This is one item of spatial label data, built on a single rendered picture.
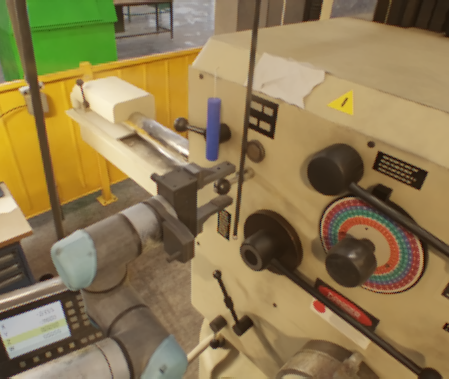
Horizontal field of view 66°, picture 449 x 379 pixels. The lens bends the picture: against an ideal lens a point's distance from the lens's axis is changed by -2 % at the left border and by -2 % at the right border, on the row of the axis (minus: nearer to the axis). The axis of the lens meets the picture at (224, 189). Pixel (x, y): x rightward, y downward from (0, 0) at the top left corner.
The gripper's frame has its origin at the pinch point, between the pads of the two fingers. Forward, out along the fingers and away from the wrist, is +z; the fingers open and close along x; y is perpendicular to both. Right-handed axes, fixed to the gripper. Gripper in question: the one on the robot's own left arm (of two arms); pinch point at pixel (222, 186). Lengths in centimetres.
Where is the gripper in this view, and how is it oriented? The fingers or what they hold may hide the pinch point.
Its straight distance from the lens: 67.0
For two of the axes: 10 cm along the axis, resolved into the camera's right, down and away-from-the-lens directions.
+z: 7.1, -3.7, 5.9
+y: -7.0, -4.5, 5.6
